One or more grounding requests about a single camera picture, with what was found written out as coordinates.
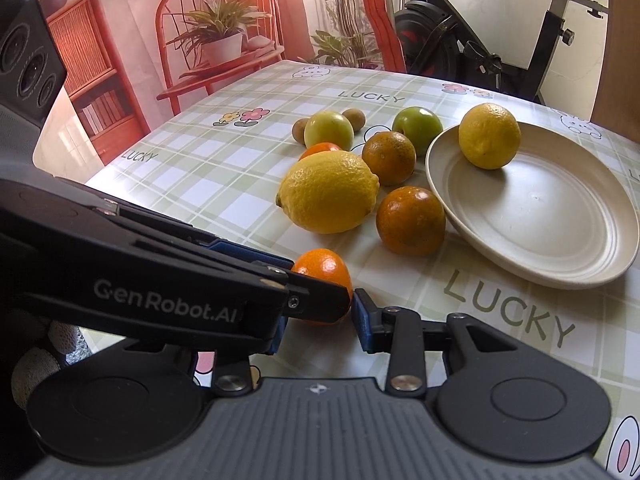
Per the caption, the black exercise bike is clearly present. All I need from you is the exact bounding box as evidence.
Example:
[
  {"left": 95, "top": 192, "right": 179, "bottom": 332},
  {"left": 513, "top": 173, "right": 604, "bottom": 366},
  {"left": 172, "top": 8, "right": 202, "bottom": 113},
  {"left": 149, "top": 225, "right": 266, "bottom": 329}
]
[{"left": 392, "top": 0, "right": 612, "bottom": 107}]

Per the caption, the small yellow lemon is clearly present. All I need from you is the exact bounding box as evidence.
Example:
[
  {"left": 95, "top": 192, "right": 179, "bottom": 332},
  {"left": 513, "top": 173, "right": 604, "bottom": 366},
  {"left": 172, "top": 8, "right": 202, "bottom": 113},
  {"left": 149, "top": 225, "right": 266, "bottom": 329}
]
[{"left": 458, "top": 102, "right": 522, "bottom": 170}]

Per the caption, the green jujube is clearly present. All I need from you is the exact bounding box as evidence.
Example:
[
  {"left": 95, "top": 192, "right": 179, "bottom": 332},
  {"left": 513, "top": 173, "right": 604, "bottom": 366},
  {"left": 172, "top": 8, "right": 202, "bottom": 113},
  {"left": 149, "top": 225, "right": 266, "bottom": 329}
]
[{"left": 391, "top": 106, "right": 445, "bottom": 156}]

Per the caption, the dark mottled orange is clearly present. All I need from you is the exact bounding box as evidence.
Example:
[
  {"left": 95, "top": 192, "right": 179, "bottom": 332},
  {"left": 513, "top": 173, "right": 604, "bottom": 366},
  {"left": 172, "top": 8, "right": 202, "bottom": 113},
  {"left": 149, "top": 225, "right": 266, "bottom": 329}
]
[
  {"left": 361, "top": 130, "right": 417, "bottom": 186},
  {"left": 375, "top": 185, "right": 447, "bottom": 256}
]

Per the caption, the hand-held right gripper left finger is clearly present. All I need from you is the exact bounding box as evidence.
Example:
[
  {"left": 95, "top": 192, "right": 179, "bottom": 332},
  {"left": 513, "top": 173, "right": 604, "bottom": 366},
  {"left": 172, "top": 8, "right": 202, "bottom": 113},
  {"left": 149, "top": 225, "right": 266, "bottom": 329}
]
[{"left": 107, "top": 317, "right": 287, "bottom": 394}]

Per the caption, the brown wooden panel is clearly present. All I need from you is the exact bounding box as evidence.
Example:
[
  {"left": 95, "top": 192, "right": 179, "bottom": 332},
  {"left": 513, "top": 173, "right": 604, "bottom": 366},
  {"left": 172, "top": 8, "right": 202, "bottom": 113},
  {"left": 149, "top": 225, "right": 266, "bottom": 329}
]
[{"left": 591, "top": 0, "right": 640, "bottom": 137}]

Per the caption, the bright orange tangerine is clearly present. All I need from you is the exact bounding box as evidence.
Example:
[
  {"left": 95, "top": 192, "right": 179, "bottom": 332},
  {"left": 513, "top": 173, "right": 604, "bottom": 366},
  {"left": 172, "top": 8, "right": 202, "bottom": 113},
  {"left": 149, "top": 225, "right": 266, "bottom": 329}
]
[
  {"left": 292, "top": 248, "right": 354, "bottom": 326},
  {"left": 299, "top": 142, "right": 344, "bottom": 161}
]

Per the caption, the green plaid tablecloth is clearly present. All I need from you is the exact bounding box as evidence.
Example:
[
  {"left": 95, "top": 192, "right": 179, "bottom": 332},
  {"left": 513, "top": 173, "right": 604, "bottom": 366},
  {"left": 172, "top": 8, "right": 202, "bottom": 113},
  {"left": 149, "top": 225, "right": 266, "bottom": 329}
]
[{"left": 84, "top": 59, "right": 640, "bottom": 480}]

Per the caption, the large yellow lemon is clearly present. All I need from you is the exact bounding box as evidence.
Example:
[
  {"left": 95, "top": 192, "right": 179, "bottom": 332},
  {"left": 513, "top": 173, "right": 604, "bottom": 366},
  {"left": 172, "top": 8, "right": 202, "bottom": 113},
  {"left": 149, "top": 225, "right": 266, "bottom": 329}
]
[{"left": 276, "top": 150, "right": 381, "bottom": 234}]

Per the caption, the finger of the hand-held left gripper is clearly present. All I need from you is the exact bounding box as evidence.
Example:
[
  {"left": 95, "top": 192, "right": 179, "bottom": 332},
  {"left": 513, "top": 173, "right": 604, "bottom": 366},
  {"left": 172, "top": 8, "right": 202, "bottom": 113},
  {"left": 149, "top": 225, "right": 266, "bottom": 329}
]
[
  {"left": 102, "top": 199, "right": 295, "bottom": 269},
  {"left": 257, "top": 261, "right": 352, "bottom": 323}
]

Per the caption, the person's left hand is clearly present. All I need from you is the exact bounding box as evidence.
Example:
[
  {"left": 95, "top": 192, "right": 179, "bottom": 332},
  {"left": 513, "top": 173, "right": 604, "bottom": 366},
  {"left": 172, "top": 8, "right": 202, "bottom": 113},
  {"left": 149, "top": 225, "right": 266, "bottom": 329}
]
[{"left": 10, "top": 321, "right": 84, "bottom": 412}]

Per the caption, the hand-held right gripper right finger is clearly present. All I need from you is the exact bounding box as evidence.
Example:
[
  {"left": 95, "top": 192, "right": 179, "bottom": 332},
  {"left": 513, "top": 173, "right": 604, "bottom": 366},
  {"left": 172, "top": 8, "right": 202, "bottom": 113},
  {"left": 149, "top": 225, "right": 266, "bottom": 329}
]
[{"left": 351, "top": 289, "right": 526, "bottom": 397}]

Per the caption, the yellow-green jujube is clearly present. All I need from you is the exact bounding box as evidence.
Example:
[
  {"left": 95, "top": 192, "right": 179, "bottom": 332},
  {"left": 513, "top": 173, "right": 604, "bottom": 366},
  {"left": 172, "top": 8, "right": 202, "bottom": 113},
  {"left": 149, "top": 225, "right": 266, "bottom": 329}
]
[{"left": 303, "top": 110, "right": 355, "bottom": 151}]

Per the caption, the beige round plate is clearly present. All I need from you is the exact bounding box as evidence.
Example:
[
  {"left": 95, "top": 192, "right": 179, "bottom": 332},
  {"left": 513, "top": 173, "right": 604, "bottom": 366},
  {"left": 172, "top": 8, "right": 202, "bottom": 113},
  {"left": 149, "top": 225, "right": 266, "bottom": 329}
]
[{"left": 425, "top": 121, "right": 640, "bottom": 290}]

